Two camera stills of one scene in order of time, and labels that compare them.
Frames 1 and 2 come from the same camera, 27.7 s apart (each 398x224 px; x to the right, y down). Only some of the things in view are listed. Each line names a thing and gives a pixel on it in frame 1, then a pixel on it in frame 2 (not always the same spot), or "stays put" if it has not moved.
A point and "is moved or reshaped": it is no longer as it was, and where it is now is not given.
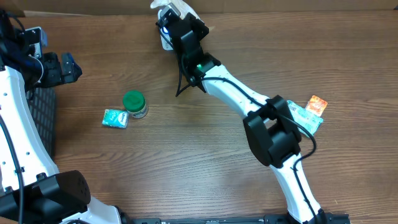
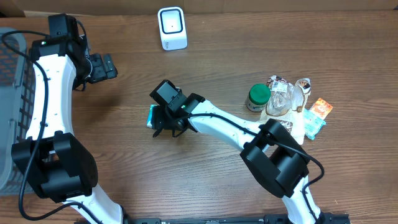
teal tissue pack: (115, 118) -> (151, 116)
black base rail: (325, 218) stays put
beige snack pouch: (183, 7) -> (286, 104)
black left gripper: (58, 76) -> (102, 72)
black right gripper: (196, 25) -> (161, 119)
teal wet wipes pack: (305, 117) stays put
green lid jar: (134, 101) -> (259, 95)
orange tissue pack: (316, 106) is moved or reshaped
